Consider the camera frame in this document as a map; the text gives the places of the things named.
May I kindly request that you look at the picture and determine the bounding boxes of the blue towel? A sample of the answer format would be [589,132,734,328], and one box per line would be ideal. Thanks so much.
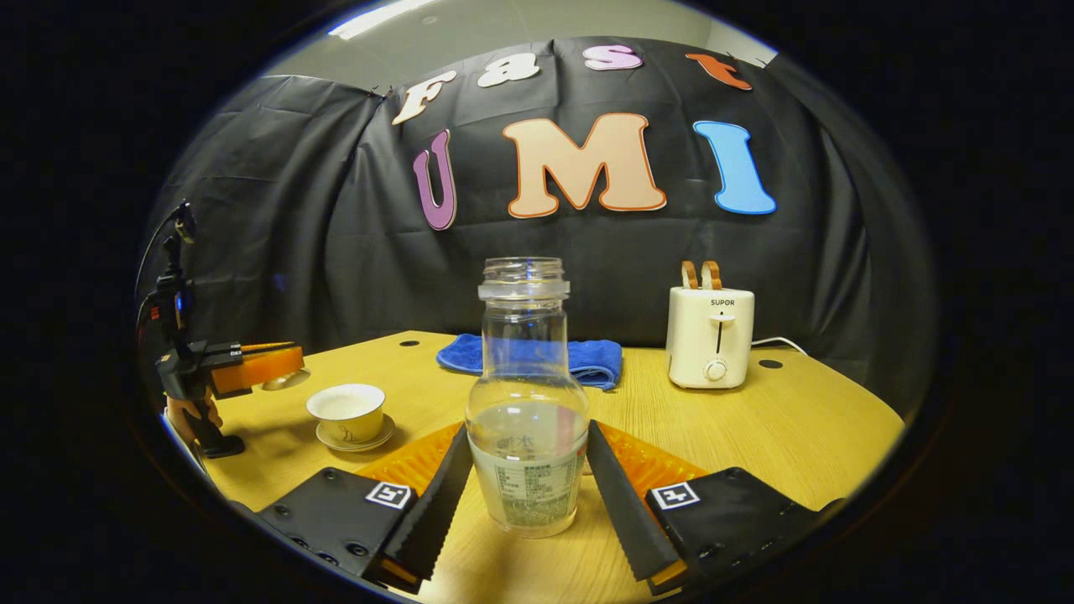
[435,333,623,392]

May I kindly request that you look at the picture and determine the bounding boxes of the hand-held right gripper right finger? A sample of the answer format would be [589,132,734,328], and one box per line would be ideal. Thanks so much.
[586,419,847,596]

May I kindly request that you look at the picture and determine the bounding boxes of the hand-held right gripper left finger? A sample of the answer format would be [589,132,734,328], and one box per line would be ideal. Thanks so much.
[254,419,477,593]

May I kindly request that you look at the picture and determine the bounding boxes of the white toaster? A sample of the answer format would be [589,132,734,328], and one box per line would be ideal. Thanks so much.
[666,285,755,390]

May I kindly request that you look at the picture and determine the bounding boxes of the white ceramic teacup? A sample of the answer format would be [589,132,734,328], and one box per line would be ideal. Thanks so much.
[305,383,387,444]

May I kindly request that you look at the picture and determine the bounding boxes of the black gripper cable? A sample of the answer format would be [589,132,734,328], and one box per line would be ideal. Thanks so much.
[136,206,190,320]

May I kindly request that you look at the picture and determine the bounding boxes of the ceiling light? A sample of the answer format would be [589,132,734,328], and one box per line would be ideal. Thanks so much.
[327,0,437,40]

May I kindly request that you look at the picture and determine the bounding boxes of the clear plastic water bottle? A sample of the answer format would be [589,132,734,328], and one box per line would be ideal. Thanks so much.
[466,257,591,539]

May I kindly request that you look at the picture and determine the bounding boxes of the black backdrop cloth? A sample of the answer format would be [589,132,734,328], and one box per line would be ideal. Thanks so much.
[138,38,936,420]

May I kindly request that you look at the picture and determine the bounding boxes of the white saucer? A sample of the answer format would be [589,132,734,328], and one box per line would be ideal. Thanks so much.
[315,415,396,454]

